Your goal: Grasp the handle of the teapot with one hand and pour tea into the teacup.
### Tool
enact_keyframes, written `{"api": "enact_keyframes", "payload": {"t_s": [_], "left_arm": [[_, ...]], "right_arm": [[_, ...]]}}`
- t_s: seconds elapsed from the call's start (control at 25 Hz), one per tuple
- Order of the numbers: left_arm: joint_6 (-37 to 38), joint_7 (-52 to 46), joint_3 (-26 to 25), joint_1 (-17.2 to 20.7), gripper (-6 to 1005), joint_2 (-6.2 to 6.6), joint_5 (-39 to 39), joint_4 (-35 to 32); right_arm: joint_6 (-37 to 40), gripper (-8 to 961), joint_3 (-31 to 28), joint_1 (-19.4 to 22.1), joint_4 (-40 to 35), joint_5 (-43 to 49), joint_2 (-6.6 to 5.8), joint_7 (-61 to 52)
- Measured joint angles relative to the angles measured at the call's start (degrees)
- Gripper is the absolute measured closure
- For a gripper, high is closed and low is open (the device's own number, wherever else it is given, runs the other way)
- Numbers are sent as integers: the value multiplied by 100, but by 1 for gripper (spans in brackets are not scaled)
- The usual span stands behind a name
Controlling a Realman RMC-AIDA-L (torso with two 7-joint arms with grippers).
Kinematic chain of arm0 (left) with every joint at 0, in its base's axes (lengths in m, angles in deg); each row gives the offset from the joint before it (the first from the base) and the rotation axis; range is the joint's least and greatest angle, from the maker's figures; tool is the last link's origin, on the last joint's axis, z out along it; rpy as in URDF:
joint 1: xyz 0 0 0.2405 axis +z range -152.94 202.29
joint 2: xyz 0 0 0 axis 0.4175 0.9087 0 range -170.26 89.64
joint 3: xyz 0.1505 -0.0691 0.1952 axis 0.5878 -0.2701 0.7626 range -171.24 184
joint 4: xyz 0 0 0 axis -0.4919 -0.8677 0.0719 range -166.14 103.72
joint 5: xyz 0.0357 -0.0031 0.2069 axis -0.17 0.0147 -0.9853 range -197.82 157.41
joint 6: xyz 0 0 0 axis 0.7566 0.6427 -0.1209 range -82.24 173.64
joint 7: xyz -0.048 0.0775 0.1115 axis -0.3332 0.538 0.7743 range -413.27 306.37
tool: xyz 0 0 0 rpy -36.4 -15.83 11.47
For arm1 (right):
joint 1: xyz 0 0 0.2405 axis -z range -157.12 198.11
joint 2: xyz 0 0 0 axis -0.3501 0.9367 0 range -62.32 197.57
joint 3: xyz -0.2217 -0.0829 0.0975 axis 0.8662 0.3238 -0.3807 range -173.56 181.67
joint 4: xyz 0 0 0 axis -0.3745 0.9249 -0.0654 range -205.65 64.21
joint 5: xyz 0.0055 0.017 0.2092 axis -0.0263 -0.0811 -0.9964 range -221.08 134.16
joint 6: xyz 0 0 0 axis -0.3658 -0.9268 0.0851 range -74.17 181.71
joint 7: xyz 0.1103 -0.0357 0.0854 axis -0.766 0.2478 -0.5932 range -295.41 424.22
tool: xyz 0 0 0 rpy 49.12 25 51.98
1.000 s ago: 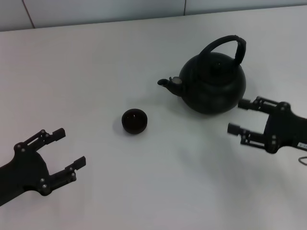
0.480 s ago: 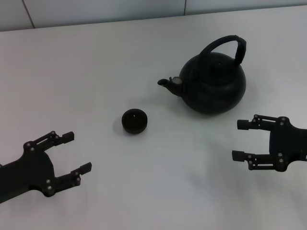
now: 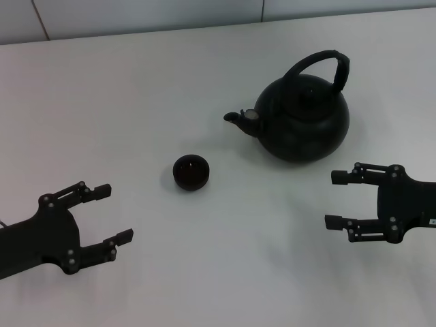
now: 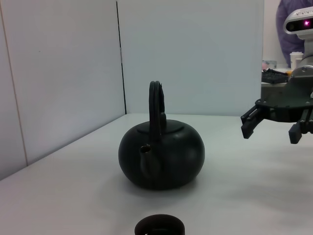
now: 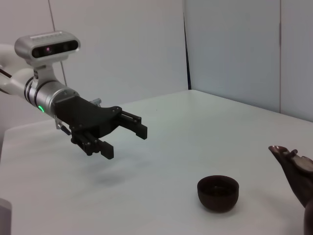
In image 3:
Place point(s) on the black round teapot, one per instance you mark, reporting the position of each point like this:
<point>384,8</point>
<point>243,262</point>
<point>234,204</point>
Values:
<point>303,136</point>

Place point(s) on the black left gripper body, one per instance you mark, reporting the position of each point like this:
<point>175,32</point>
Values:
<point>47,238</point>

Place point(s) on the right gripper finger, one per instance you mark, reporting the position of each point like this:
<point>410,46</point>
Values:
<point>334,222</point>
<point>340,178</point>

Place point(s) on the black teapot lid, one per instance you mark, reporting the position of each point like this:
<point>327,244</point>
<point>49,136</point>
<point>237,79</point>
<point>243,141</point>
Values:
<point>309,94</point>

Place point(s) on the small black teacup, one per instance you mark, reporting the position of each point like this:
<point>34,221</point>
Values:
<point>190,172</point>

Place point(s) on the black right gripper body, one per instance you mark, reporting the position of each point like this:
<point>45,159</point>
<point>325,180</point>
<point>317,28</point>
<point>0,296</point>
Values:
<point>405,204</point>

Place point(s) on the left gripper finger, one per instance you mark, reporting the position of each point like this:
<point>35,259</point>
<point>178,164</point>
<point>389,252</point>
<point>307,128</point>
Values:
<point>101,191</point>
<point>124,236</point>

